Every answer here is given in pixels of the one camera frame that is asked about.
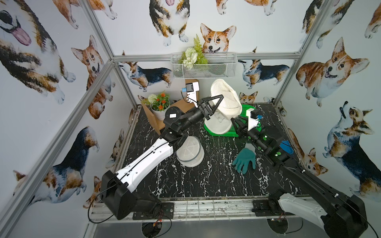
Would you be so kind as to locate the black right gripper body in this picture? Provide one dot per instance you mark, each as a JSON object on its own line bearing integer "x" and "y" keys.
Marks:
{"x": 241, "y": 128}

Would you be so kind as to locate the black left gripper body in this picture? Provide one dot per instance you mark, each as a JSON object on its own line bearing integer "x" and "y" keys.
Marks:
{"x": 204, "y": 106}

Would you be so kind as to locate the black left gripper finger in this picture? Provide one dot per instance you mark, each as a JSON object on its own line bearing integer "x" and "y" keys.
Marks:
{"x": 218, "y": 98}
{"x": 215, "y": 106}

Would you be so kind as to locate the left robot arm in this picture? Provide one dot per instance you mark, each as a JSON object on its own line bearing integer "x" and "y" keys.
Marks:
{"x": 118, "y": 190}

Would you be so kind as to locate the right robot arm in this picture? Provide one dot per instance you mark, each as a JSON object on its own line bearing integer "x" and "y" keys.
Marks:
{"x": 339, "y": 215}

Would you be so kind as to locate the teal rubber glove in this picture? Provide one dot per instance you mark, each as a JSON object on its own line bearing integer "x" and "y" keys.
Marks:
{"x": 246, "y": 156}

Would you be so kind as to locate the white plant pot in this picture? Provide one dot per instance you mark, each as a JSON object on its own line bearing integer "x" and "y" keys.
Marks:
{"x": 159, "y": 113}

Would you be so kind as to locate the artificial fern and white flowers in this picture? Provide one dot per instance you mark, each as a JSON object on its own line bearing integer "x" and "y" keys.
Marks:
{"x": 193, "y": 56}

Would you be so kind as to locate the artificial flower plant in pot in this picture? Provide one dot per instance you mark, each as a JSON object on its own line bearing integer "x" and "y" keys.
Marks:
{"x": 157, "y": 102}

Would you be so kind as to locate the wooden shelf stand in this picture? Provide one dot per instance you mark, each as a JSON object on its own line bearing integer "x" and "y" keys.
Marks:
{"x": 181, "y": 104}

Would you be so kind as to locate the white wire wall basket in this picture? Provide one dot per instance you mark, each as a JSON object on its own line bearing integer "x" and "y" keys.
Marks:
{"x": 219, "y": 65}

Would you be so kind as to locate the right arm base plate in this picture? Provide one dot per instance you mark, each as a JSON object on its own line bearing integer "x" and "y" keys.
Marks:
{"x": 267, "y": 207}

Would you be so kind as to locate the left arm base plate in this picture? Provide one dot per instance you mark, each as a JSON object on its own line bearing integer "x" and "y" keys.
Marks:
{"x": 164, "y": 210}

